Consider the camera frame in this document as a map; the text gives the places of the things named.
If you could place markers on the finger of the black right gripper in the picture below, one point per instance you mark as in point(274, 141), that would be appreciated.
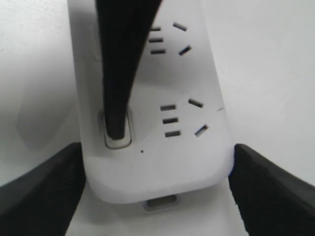
point(123, 27)

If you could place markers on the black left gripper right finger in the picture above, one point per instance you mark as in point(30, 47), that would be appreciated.
point(271, 201)

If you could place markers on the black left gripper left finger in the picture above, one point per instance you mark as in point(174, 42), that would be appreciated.
point(42, 202)

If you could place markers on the white five-outlet power strip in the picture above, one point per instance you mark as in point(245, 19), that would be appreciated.
point(177, 134)

